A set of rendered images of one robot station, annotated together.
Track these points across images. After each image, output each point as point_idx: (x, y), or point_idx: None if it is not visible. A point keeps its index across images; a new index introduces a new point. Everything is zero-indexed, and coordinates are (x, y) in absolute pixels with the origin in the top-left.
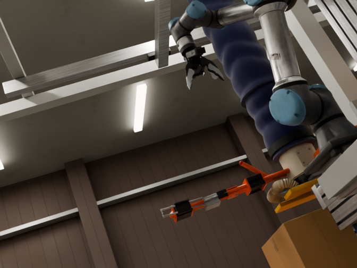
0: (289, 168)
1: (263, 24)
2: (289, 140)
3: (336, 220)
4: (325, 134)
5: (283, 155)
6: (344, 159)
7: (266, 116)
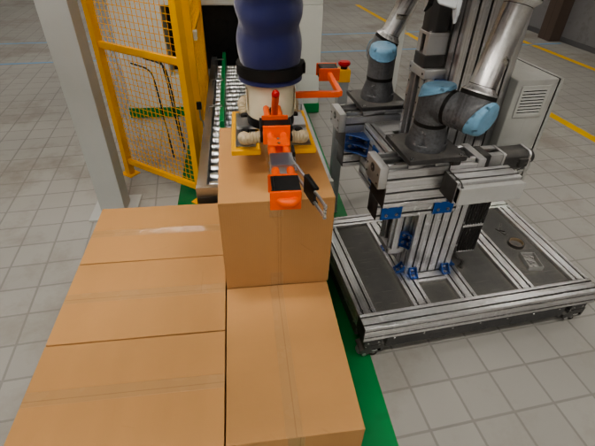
0: (282, 107)
1: (525, 18)
2: (301, 73)
3: (385, 201)
4: (444, 137)
5: (283, 87)
6: (503, 188)
7: (295, 23)
